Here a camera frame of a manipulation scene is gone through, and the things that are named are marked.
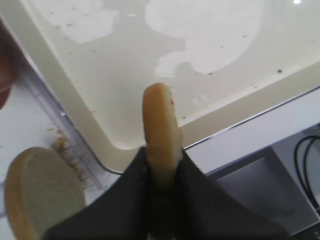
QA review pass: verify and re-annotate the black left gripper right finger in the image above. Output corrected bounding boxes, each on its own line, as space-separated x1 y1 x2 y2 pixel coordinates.
174 152 290 240

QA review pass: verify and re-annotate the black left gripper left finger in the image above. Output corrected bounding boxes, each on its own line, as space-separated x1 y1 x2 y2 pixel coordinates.
43 147 150 240

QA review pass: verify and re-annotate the pale bun bottom slice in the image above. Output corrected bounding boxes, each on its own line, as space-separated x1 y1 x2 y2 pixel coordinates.
142 83 183 189

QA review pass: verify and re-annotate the front tomato slice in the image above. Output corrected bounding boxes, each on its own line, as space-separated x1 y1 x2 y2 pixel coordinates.
0 22 18 109

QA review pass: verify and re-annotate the left long clear divider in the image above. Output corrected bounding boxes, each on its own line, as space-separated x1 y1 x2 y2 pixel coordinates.
0 22 109 190

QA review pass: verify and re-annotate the brown bun bottom half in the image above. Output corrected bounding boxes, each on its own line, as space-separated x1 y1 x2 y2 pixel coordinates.
4 147 86 240

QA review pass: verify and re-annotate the cream metal tray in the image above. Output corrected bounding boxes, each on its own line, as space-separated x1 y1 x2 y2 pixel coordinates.
0 0 320 171

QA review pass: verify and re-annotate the black cable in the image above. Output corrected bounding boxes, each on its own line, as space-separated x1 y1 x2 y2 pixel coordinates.
293 134 320 213

